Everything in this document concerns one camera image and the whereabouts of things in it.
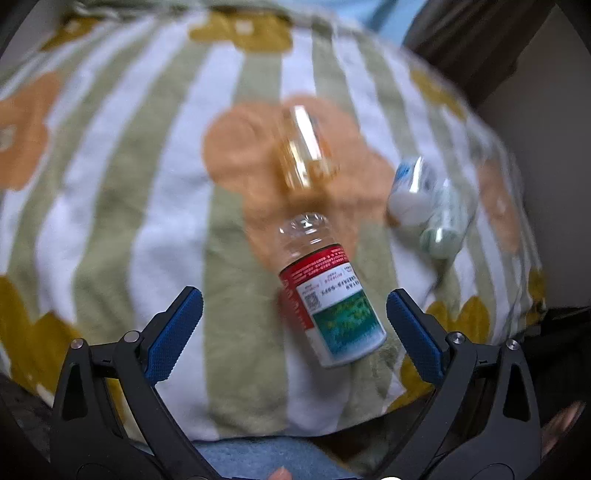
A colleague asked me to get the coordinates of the light blue hanging cloth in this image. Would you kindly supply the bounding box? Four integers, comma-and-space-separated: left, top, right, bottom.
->
311, 0, 429, 45

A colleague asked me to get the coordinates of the clear amber plastic cup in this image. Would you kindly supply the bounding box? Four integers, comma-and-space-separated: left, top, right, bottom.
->
276, 104, 338, 192

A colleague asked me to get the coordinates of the brown right curtain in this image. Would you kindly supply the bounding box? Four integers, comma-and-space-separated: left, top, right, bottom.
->
400, 0, 555, 110

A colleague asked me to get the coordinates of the striped flower pattern blanket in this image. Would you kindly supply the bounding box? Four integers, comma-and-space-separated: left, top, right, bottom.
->
1, 1, 545, 441

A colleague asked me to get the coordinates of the white green label cup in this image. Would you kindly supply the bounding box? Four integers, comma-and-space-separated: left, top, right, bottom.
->
420, 178, 475, 261

